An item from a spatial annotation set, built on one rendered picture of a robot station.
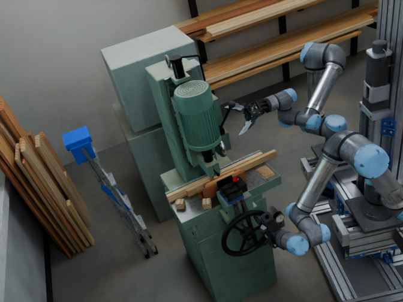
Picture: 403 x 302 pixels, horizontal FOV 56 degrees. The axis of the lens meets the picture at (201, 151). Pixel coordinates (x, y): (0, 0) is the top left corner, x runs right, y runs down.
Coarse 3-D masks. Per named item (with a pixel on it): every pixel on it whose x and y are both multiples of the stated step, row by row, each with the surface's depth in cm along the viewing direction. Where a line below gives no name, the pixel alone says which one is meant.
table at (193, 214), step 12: (252, 168) 217; (252, 180) 209; (264, 180) 207; (276, 180) 209; (252, 192) 205; (192, 204) 204; (216, 204) 200; (180, 216) 198; (192, 216) 197; (204, 216) 199
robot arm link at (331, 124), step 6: (336, 114) 217; (324, 120) 217; (330, 120) 214; (336, 120) 213; (342, 120) 213; (324, 126) 216; (330, 126) 211; (336, 126) 210; (342, 126) 210; (324, 132) 217; (330, 132) 214
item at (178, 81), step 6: (174, 60) 180; (180, 60) 180; (174, 66) 182; (180, 66) 182; (174, 72) 185; (180, 72) 184; (174, 78) 187; (180, 78) 186; (186, 78) 186; (180, 84) 188
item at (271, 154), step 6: (258, 156) 218; (264, 156) 218; (270, 156) 220; (246, 162) 216; (252, 162) 216; (258, 162) 218; (234, 168) 214; (240, 168) 215; (246, 168) 217; (198, 186) 208; (192, 192) 208
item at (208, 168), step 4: (200, 156) 208; (200, 160) 206; (200, 164) 210; (204, 164) 202; (208, 164) 201; (212, 164) 200; (216, 164) 200; (204, 168) 204; (208, 168) 199; (212, 168) 201; (216, 168) 202; (208, 172) 201; (212, 172) 202; (220, 172) 204
